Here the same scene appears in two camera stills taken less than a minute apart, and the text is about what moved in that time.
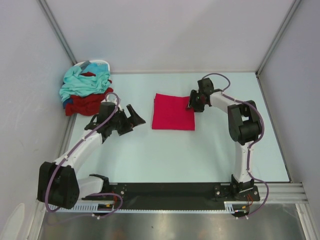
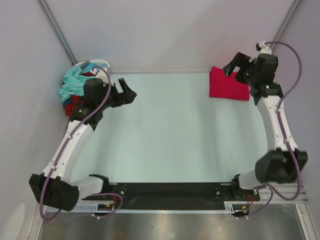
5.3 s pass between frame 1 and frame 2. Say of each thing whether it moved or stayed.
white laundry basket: moved
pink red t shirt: moved
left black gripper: moved
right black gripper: moved
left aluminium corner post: stayed
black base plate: stayed
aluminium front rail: stayed
